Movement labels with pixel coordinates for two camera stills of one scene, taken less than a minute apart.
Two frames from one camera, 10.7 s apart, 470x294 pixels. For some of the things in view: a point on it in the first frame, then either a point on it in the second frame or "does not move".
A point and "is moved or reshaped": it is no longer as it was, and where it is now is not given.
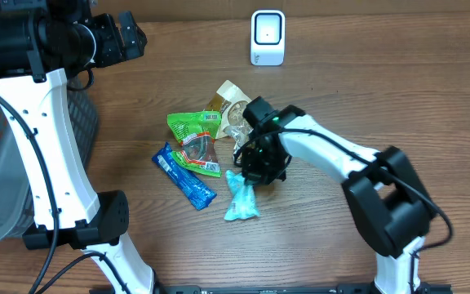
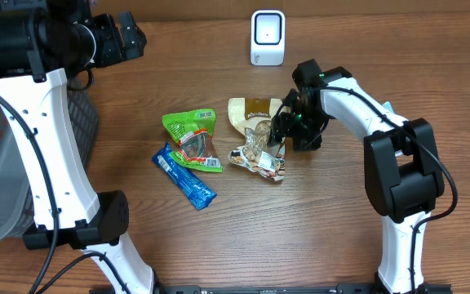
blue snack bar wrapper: x=199 y=194 does not move
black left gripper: x=117 y=51 does not move
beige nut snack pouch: x=231 y=102 is moved or reshaped
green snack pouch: x=196 y=132 does not move
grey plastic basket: x=3 y=201 does not move
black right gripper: x=253 y=176 to x=312 y=140
